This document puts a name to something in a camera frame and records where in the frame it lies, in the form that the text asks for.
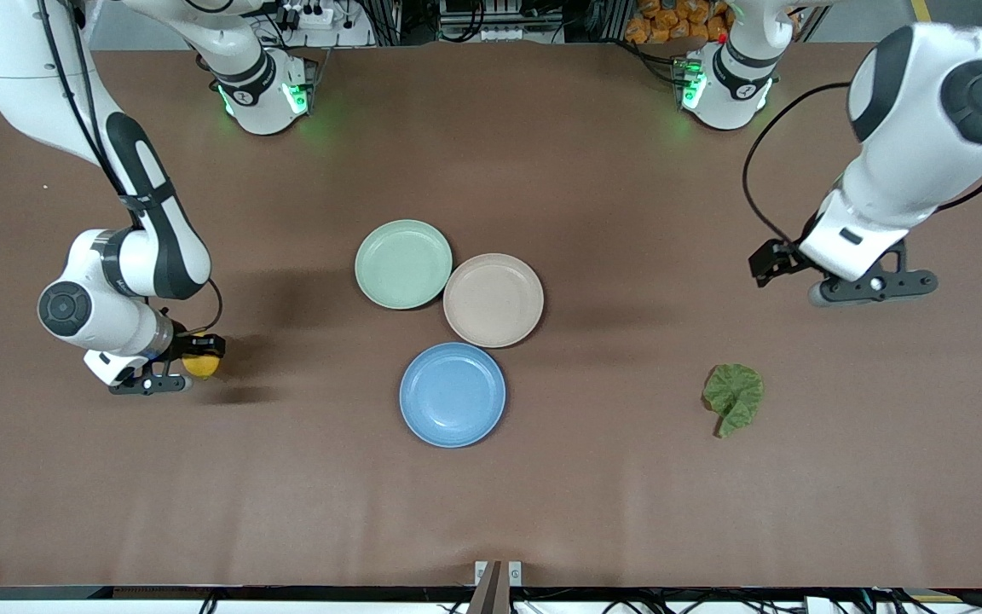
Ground green lettuce leaf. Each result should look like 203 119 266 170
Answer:
702 362 765 440

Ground brown table cover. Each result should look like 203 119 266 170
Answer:
0 41 982 591

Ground light green plate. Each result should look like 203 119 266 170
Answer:
354 219 453 310

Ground blue plate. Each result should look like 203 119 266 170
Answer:
399 342 507 449

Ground orange packaged items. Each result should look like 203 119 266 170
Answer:
625 0 732 46

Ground beige plate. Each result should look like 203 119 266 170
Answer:
442 252 545 349

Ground white power strip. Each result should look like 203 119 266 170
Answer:
274 0 336 32

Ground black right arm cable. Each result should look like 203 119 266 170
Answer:
34 0 227 334

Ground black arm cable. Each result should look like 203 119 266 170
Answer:
742 80 982 248
34 0 227 334

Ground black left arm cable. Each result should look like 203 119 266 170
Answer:
742 80 982 248

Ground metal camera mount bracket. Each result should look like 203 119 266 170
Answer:
467 559 523 614

